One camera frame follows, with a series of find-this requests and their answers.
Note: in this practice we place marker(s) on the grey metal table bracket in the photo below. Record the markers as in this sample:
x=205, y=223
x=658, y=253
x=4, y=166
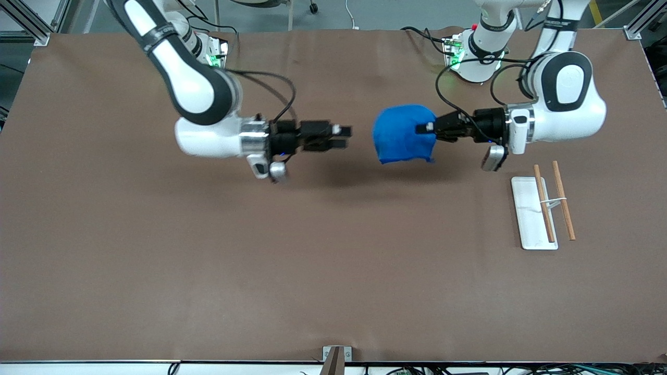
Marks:
x=348, y=354

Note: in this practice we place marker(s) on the blue microfibre towel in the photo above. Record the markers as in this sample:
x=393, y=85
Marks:
x=401, y=133

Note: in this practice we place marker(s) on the brown post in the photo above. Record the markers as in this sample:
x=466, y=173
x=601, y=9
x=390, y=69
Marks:
x=333, y=362

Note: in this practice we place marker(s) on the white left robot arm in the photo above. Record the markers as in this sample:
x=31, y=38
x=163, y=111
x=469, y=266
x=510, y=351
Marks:
x=568, y=83

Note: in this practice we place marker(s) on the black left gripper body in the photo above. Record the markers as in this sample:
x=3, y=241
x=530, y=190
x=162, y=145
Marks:
x=485, y=126

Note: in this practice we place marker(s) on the green lit control box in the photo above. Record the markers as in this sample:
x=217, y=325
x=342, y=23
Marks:
x=454, y=52
x=218, y=54

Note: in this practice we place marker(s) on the aluminium frame profile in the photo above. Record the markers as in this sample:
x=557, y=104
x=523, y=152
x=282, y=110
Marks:
x=638, y=26
x=26, y=23

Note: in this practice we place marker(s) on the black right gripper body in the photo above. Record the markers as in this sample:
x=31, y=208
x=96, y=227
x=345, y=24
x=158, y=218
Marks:
x=285, y=136

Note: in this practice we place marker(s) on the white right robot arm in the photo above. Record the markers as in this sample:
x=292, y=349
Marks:
x=193, y=94

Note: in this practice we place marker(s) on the wooden rack rod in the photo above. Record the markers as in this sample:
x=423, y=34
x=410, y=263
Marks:
x=544, y=205
x=564, y=203

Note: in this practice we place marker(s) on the white towel rack base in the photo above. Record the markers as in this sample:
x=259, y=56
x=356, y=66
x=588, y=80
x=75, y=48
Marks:
x=529, y=219

